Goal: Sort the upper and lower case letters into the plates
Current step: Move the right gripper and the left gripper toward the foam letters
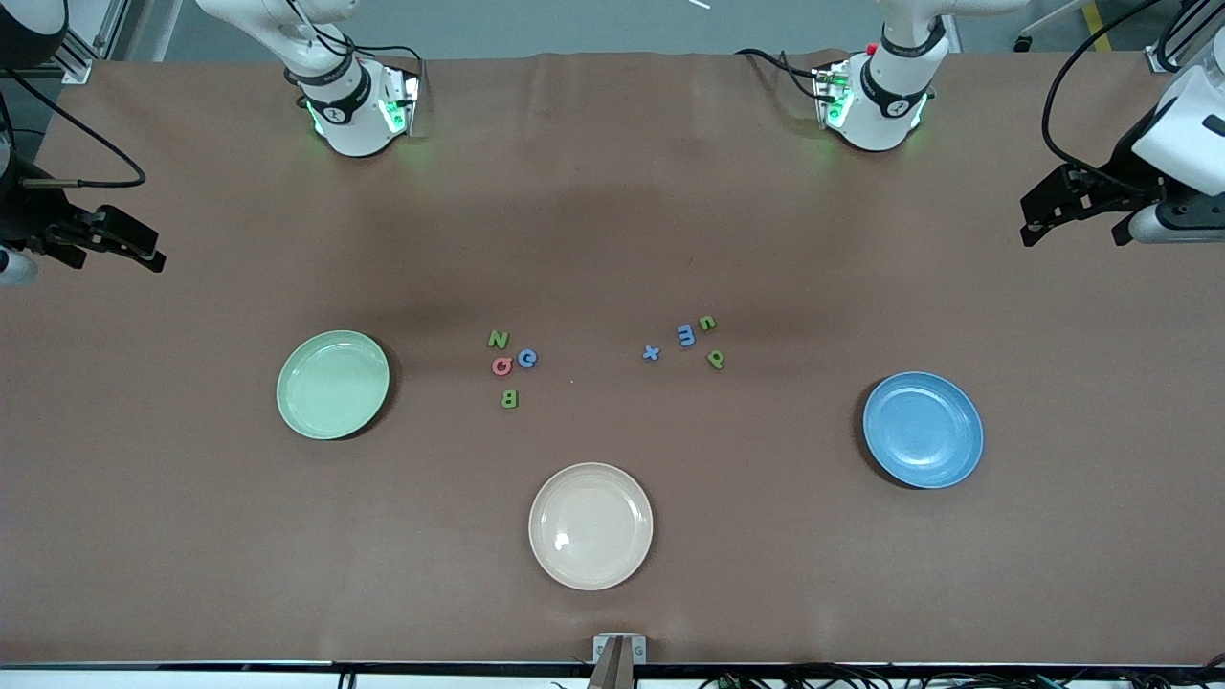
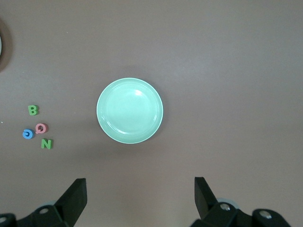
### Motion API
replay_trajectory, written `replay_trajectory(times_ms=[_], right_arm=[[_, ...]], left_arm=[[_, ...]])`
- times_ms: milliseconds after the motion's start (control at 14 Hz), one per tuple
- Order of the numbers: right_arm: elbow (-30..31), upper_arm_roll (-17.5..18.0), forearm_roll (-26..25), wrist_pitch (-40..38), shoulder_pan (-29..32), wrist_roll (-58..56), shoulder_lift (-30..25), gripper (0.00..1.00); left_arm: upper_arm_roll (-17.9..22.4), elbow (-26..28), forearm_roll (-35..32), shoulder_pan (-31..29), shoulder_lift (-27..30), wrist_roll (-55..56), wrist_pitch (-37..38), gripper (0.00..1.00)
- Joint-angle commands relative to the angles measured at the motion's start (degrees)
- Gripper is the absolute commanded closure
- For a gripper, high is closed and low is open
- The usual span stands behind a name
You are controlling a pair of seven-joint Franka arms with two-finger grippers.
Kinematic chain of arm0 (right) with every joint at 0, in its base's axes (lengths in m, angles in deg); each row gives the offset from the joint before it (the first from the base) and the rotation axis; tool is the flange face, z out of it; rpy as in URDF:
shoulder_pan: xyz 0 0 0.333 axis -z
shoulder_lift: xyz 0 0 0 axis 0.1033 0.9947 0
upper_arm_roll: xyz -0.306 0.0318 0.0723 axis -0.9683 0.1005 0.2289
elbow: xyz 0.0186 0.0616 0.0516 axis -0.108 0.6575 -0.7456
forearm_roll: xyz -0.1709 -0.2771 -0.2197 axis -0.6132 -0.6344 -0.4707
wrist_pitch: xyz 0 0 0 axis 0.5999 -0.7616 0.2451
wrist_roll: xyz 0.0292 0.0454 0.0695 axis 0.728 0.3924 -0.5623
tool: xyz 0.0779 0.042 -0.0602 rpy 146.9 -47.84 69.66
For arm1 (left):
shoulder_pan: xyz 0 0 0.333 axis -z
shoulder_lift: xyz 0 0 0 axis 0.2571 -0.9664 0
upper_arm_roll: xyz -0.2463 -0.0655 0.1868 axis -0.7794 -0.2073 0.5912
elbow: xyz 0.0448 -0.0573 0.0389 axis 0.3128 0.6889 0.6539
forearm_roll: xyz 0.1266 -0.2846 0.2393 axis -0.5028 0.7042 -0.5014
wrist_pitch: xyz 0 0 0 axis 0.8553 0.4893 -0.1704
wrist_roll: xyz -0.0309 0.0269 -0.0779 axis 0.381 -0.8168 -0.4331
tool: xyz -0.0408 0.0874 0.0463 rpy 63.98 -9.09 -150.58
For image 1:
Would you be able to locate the green letter N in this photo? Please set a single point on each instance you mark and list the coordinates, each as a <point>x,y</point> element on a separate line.
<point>498,339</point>

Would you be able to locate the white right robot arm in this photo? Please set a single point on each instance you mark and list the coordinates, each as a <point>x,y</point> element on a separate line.
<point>349,115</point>

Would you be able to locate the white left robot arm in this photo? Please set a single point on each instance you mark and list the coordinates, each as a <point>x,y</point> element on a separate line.
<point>890,105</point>

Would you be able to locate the light green plate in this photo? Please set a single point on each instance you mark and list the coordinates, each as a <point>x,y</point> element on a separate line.
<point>330,388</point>

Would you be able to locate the grey metal mount bracket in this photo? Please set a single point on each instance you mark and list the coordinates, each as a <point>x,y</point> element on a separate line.
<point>639,651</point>

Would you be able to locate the green letter B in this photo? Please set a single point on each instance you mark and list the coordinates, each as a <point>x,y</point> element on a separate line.
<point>508,398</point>

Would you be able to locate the brown table cover mat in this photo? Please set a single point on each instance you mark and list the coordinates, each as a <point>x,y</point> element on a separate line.
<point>612,239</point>

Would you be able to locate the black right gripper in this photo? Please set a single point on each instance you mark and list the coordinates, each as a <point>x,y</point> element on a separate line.
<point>26,218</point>

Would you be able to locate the pink letter Q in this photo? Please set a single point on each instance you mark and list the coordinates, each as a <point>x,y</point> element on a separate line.
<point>495,366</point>

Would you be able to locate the blue plate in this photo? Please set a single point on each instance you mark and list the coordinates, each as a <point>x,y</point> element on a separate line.
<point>924,431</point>

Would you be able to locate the beige plate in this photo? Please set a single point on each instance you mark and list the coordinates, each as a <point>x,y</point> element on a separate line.
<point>590,526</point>

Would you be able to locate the tan camera support pole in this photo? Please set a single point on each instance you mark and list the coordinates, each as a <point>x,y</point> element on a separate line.
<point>612,670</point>

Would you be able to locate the aluminium frame profile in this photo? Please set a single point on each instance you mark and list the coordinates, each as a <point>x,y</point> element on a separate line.
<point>1158,59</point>
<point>77,69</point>

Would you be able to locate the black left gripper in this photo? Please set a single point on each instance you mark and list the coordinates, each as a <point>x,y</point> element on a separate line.
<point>1122,175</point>

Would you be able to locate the black caster wheel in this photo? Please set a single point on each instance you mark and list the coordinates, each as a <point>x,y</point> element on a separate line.
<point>1024,43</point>

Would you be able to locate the blue letter G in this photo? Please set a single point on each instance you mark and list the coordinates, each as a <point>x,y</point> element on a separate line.
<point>522,359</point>

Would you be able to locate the blue letter m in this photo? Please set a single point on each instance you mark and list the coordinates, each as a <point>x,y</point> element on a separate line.
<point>686,336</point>

